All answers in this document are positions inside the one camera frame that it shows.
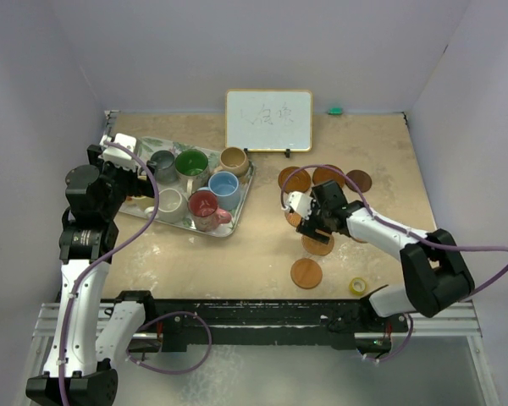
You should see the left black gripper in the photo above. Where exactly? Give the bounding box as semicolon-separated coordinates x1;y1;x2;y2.
88;145;155;219

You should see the woven rattan coaster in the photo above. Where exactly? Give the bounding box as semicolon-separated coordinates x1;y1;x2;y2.
301;235;334;256
284;210;302;228

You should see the brown ringed coaster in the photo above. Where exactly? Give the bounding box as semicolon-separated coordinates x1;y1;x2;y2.
278;166;312;194
312;164;345;188

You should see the dark walnut coaster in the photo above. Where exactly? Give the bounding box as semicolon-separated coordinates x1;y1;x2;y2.
346;169;373;193

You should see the orange wooden coaster front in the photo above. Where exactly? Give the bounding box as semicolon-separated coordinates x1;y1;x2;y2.
290;258;323;289

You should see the red pink mug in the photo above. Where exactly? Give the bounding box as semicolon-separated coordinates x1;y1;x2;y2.
188;190;232;233

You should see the yellow mug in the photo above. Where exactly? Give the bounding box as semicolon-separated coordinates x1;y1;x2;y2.
127;196;154;211

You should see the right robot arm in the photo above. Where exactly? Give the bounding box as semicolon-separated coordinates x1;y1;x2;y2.
284;181;476;331

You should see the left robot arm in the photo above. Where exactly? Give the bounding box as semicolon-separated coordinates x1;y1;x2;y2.
25;134;157;405

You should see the floral serving tray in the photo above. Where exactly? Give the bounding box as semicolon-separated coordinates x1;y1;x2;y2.
137;137;256;238

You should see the grey mug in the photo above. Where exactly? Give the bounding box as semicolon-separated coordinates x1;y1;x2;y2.
150;150;178;184

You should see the white mug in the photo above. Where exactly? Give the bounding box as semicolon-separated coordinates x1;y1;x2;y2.
144;188;187;223

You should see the green mug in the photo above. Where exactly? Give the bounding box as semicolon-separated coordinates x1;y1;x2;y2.
174;149;210;197

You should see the yellow tape roll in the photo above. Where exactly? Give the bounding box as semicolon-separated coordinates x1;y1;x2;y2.
349;277;367;296

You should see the light blue mug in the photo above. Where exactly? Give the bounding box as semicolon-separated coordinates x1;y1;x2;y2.
208;171;240;211

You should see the green small object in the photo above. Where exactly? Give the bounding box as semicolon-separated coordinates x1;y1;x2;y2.
328;107;344;116

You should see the tan brown mug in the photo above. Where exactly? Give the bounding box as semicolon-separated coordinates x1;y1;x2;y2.
213;146;250;178

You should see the small whiteboard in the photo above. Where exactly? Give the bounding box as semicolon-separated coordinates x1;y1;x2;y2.
224;89;313;154

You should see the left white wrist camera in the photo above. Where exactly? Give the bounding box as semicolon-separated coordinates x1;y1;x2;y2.
100;133;138;172

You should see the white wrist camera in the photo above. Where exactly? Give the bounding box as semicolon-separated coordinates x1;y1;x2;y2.
284;191;314;220
100;133;138;172

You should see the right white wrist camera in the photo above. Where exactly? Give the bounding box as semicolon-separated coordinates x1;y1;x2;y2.
284;191;314;220

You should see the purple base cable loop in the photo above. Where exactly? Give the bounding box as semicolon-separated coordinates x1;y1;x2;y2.
126;311;213;375

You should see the black base frame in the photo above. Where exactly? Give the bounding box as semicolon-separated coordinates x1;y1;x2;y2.
114;290;409;354

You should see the aluminium rail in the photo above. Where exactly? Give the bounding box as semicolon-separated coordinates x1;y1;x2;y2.
33;303;483;338

